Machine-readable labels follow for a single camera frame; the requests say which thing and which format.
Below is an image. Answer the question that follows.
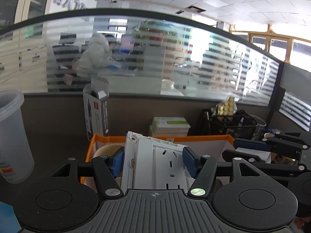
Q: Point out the white wall socket panel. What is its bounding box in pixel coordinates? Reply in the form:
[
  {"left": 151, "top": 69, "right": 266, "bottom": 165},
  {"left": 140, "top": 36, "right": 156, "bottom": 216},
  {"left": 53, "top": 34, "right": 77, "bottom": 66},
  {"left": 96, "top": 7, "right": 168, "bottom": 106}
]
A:
[{"left": 121, "top": 131, "right": 194, "bottom": 192}]

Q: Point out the blister pill pack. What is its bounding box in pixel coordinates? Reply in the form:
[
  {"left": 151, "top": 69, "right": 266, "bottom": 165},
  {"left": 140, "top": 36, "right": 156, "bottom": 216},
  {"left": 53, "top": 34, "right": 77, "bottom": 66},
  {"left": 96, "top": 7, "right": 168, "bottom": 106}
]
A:
[{"left": 216, "top": 97, "right": 237, "bottom": 116}]

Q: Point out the blue paper bag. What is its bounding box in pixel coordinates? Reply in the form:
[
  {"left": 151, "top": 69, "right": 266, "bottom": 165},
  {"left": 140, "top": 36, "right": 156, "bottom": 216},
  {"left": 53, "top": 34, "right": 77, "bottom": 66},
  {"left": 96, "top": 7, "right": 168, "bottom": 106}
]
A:
[{"left": 0, "top": 202, "right": 21, "bottom": 233}]

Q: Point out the white foam block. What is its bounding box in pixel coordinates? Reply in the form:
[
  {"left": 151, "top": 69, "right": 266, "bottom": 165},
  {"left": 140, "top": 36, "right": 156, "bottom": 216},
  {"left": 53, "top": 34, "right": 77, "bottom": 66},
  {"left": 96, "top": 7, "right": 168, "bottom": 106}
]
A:
[{"left": 236, "top": 147, "right": 272, "bottom": 163}]

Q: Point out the orange cardboard box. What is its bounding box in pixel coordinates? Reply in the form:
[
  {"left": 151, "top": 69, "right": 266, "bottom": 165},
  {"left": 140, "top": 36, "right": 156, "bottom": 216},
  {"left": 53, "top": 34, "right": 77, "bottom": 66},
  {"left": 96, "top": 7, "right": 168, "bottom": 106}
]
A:
[{"left": 86, "top": 131, "right": 233, "bottom": 191}]

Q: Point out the Starbucks translucent plastic cup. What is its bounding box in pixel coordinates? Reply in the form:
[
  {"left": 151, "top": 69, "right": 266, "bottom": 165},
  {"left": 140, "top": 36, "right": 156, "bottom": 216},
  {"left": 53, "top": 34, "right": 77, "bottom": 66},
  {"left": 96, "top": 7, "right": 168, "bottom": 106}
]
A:
[{"left": 1, "top": 90, "right": 34, "bottom": 183}]

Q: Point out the stack of green-white boxes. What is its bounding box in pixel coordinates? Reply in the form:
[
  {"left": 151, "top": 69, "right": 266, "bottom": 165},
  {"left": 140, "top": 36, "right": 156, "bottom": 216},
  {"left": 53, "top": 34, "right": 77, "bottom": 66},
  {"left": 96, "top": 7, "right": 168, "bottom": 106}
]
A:
[{"left": 149, "top": 117, "right": 190, "bottom": 136}]

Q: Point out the person in white jacket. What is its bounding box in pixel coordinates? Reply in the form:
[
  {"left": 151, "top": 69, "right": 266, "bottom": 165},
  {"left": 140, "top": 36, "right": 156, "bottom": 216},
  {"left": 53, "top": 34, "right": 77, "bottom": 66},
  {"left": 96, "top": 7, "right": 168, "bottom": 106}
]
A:
[{"left": 63, "top": 33, "right": 116, "bottom": 86}]

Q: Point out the frosted glass partition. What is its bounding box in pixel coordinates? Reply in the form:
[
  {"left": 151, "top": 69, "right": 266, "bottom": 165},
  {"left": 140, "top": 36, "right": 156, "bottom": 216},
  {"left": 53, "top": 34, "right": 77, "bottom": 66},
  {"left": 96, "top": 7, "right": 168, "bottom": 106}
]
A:
[{"left": 1, "top": 9, "right": 284, "bottom": 106}]

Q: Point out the brown paper cup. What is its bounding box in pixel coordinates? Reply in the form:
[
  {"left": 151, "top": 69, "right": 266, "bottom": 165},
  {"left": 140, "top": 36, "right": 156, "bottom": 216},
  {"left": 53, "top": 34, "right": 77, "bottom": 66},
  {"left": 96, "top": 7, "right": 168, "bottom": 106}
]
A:
[{"left": 93, "top": 144, "right": 123, "bottom": 158}]

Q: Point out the black mesh desk organizer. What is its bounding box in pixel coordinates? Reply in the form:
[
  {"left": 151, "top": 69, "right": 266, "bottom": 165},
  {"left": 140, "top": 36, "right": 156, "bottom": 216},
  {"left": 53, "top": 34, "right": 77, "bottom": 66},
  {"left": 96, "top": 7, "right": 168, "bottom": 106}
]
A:
[{"left": 188, "top": 109, "right": 257, "bottom": 139}]

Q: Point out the beige glass-door cabinet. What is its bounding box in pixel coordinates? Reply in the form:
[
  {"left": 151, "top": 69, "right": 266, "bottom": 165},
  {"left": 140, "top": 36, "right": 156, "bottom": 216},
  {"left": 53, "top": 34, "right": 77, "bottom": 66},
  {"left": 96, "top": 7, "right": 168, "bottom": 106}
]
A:
[{"left": 1, "top": 0, "right": 48, "bottom": 29}]

